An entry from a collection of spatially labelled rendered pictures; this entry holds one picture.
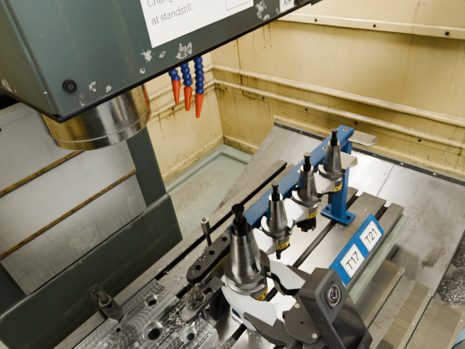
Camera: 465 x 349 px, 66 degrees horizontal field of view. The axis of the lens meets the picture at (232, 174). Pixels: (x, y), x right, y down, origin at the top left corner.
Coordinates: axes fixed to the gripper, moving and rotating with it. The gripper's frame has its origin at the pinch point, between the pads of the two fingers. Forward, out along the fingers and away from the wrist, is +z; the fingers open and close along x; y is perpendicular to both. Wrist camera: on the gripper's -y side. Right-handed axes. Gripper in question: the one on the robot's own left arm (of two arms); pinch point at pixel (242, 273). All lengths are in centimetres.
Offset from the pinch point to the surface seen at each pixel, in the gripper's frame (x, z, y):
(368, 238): 51, 1, 40
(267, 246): 13.9, 7.0, 12.3
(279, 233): 17.4, 6.5, 11.5
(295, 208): 25.6, 8.4, 12.4
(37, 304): -21, 72, 51
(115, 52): -4.7, 7.0, -31.9
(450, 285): 72, -21, 68
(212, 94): 98, 110, 41
